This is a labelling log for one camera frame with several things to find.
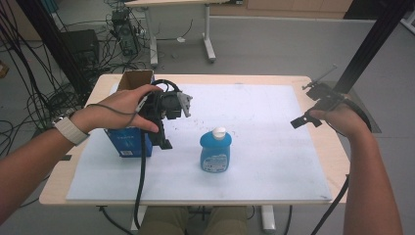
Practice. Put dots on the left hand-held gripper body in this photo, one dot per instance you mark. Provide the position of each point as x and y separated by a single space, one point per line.
166 103

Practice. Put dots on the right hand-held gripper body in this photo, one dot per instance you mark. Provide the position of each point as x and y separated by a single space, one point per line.
326 94

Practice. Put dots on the blue cardboard box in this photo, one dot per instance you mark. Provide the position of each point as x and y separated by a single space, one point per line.
130 143

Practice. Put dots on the blue detergent bottle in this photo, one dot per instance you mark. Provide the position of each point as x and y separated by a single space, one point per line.
215 153

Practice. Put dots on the person's right hand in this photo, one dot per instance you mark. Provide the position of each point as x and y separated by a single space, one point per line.
345 122

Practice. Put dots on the person's left hand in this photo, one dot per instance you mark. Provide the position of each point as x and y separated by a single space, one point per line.
114 112

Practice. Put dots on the white table mat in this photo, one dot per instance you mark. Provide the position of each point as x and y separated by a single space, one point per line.
261 147

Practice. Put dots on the clear plastic panel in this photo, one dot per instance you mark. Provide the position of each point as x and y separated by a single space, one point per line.
372 124

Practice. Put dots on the white office desk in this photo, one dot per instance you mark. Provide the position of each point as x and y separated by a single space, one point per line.
153 36

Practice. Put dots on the white table leg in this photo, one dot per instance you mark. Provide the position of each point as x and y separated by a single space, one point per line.
268 218
141 215

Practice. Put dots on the person's left leg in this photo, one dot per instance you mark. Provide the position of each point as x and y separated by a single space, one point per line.
163 222

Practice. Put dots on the person's leg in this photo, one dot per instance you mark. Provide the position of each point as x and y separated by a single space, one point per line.
163 222
226 222

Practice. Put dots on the black equipment box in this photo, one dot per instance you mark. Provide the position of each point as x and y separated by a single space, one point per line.
81 45

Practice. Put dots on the person's right leg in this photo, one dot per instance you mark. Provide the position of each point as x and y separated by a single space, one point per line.
226 222

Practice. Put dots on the black metal frame post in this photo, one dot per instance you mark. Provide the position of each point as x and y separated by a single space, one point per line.
55 45
368 42

